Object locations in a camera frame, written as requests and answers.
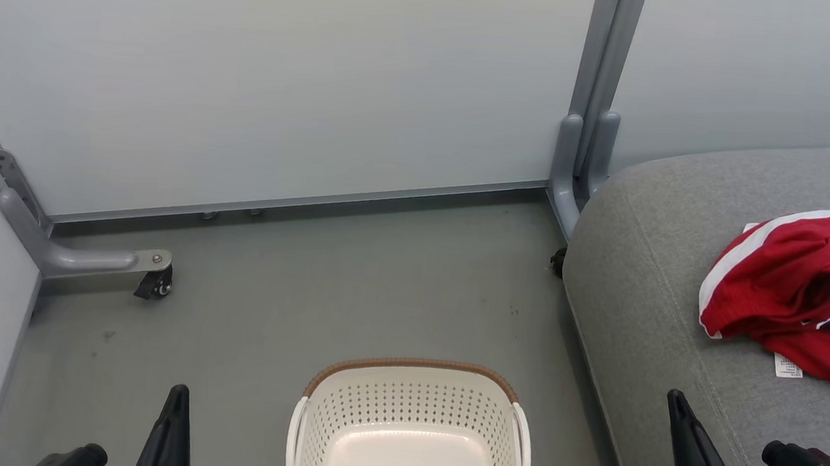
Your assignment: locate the grey partition frame foot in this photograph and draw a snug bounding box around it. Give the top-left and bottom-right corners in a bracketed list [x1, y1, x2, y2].
[0, 67, 187, 289]

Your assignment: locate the grey partition bottom rail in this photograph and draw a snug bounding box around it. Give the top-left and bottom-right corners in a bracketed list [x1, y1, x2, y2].
[49, 142, 549, 263]

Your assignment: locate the grey partition frame post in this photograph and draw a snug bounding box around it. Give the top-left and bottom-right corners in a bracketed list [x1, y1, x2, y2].
[580, 0, 649, 200]
[543, 0, 621, 242]

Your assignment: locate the red and white garment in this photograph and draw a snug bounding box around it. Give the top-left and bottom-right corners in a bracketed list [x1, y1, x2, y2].
[692, 200, 830, 396]

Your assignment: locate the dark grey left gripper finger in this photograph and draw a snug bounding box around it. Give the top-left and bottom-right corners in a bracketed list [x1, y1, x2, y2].
[132, 381, 198, 466]

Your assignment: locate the cream perforated laundry basket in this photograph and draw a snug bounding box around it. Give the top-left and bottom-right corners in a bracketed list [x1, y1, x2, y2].
[284, 348, 540, 466]

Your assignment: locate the grey fabric sofa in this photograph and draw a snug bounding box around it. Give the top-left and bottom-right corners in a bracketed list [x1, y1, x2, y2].
[546, 121, 830, 466]

